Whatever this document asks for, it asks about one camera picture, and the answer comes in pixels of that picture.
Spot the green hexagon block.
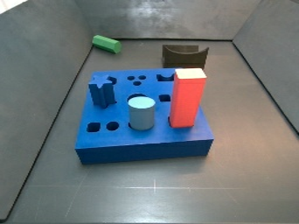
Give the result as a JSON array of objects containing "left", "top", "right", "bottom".
[{"left": 93, "top": 35, "right": 122, "bottom": 53}]

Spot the blue shape sorter board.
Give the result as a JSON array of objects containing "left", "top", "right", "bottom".
[{"left": 75, "top": 68, "right": 214, "bottom": 165}]

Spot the light blue cylinder block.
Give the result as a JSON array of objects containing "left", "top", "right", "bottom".
[{"left": 129, "top": 96, "right": 155, "bottom": 130}]

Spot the red square block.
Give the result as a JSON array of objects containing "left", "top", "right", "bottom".
[{"left": 170, "top": 68, "right": 207, "bottom": 128}]

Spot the dark blue star block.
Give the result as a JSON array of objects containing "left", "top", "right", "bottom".
[{"left": 89, "top": 74, "right": 118, "bottom": 109}]

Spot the black curved cradle stand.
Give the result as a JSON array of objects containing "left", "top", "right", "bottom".
[{"left": 163, "top": 45, "right": 210, "bottom": 68}]

